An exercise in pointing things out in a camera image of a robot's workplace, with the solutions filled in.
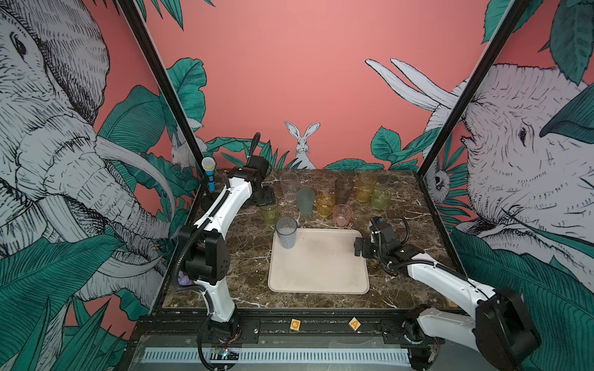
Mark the teal frosted glass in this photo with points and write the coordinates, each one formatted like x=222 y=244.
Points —
x=305 y=200

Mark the yellow tall glass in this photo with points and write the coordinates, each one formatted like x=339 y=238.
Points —
x=366 y=183

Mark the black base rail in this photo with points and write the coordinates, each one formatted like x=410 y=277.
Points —
x=325 y=324

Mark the toy microphone on black stand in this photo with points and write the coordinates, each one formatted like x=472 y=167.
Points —
x=209 y=195

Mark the grey-blue translucent glass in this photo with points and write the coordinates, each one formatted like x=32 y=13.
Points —
x=286 y=228

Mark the purple small toy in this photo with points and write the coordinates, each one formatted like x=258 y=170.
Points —
x=184 y=280

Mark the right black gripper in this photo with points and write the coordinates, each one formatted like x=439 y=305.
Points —
x=366 y=242

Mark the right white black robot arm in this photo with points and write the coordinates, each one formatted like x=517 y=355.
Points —
x=494 y=322

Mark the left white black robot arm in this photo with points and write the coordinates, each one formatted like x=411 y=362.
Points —
x=204 y=259

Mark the orange square tag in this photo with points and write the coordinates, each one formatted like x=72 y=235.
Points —
x=295 y=325

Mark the left black frame post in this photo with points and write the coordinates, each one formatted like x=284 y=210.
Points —
x=136 y=23

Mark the green short glass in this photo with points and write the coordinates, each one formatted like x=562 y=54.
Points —
x=381 y=197

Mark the beige rectangular tray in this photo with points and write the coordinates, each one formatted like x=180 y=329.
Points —
x=322 y=261

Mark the black frame post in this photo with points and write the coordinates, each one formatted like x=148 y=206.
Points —
x=505 y=28
x=136 y=23

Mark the pink short glass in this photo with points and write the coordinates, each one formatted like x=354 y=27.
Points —
x=342 y=216

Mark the amber short glass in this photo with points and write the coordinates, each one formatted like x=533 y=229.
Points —
x=325 y=203

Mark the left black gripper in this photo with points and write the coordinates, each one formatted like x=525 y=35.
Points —
x=269 y=195

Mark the clear tall glass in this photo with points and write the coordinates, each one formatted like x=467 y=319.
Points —
x=290 y=185

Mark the right black frame post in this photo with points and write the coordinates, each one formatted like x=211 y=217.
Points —
x=505 y=28

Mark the dark smoky tall glass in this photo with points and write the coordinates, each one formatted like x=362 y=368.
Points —
x=343 y=189

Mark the light green translucent glass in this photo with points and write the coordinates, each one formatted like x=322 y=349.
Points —
x=270 y=214

